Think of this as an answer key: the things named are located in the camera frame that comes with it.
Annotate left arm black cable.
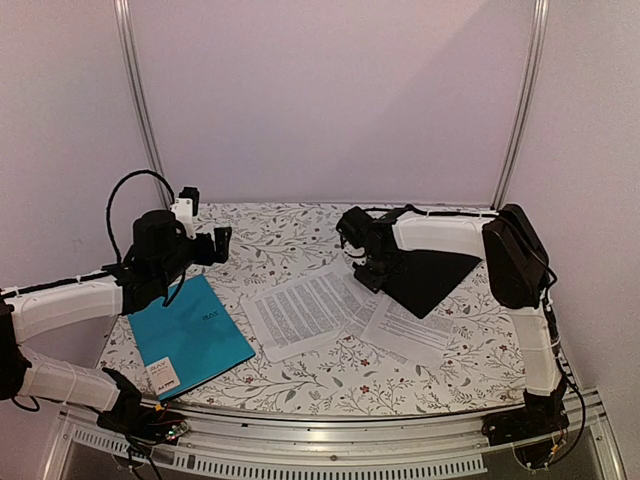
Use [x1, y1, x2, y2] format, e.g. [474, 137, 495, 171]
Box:
[103, 169, 179, 271]

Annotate blue folder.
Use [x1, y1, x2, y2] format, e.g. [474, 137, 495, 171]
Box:
[128, 275, 255, 401]

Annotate printed paper sheet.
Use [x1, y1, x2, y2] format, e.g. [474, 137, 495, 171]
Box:
[241, 263, 373, 363]
[362, 296, 454, 367]

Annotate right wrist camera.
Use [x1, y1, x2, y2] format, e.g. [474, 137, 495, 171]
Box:
[336, 206, 373, 249]

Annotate left aluminium frame post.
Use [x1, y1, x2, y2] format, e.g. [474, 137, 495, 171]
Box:
[112, 0, 167, 211]

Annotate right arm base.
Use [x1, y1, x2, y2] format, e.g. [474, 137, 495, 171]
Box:
[481, 389, 569, 470]

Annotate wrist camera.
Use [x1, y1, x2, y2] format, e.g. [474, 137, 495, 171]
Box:
[336, 206, 373, 249]
[170, 186, 200, 240]

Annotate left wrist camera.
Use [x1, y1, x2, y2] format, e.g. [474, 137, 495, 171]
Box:
[170, 186, 200, 240]

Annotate front aluminium rail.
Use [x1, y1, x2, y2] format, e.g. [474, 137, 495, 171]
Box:
[43, 389, 627, 479]

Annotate right aluminium frame post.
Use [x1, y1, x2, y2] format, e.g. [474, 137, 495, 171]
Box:
[491, 0, 550, 209]

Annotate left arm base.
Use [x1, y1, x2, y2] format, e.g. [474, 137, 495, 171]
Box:
[97, 368, 189, 446]

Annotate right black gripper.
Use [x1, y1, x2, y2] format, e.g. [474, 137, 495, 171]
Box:
[354, 250, 404, 293]

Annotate floral tablecloth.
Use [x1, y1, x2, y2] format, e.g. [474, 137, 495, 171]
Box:
[183, 203, 525, 416]

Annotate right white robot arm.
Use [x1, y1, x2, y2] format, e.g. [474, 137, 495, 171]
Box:
[336, 204, 563, 436]

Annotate black clip folder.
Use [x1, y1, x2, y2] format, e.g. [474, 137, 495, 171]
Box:
[382, 250, 481, 319]

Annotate aluminium frame post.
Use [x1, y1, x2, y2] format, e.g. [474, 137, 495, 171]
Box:
[491, 0, 550, 209]
[112, 0, 167, 211]

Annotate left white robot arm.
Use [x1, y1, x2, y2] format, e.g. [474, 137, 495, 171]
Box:
[1, 210, 232, 434]

